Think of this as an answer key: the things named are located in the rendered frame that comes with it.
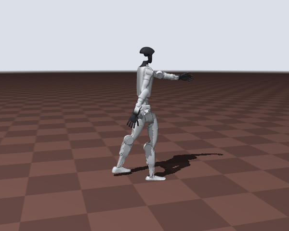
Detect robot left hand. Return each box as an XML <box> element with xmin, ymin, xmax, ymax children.
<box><xmin>175</xmin><ymin>72</ymin><xmax>193</xmax><ymax>82</ymax></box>

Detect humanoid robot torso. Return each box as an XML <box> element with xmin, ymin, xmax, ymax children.
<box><xmin>137</xmin><ymin>65</ymin><xmax>154</xmax><ymax>117</ymax></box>

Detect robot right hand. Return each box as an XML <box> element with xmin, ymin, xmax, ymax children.
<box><xmin>127</xmin><ymin>110</ymin><xmax>140</xmax><ymax>128</ymax></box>

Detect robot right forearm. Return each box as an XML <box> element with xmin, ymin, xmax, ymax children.
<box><xmin>134</xmin><ymin>89</ymin><xmax>149</xmax><ymax>114</ymax></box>

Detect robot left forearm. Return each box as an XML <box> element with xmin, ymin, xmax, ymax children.
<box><xmin>163</xmin><ymin>72</ymin><xmax>179</xmax><ymax>80</ymax></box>

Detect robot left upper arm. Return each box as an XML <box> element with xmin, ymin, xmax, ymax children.
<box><xmin>153</xmin><ymin>70</ymin><xmax>163</xmax><ymax>79</ymax></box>

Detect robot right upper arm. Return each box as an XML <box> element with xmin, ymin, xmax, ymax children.
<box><xmin>141</xmin><ymin>68</ymin><xmax>153</xmax><ymax>93</ymax></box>

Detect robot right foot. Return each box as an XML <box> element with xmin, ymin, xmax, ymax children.
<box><xmin>145</xmin><ymin>175</ymin><xmax>166</xmax><ymax>180</ymax></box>

